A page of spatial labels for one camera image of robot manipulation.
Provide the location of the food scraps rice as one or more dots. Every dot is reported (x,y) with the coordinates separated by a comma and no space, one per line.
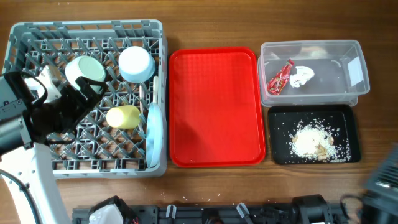
(318,141)

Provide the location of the clear plastic bin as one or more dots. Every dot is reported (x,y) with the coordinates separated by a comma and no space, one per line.
(341,74)

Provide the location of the white tissue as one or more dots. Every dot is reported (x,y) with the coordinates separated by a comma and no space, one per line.
(303,74)

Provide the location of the black plastic tray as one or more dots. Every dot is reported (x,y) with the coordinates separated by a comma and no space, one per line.
(281,120)

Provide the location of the light blue bowl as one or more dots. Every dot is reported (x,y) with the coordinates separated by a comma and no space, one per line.
(136,64)

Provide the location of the large light blue plate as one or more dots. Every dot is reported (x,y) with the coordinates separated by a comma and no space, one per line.
(154,135)

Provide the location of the small green plate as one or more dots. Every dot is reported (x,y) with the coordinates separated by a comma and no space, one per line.
(84,66)

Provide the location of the white plastic fork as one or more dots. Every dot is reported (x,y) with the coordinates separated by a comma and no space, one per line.
(141,100)

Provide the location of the white plastic spoon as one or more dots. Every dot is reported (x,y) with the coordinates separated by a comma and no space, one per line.
(155,89)

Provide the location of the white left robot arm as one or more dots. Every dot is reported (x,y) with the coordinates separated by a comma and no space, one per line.
(26,160)

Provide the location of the red plastic tray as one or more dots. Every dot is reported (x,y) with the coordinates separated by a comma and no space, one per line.
(215,111)

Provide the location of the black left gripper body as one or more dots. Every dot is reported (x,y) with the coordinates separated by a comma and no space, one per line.
(63,113)

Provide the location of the red snack wrapper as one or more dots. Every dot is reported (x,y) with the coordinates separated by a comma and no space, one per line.
(276,84)

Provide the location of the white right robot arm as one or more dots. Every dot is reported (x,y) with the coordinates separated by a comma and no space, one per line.
(378,202)

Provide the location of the yellow plastic cup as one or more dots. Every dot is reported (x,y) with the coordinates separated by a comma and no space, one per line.
(123,117)

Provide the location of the grey dishwasher rack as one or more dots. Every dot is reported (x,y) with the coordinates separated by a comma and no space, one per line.
(99,151)

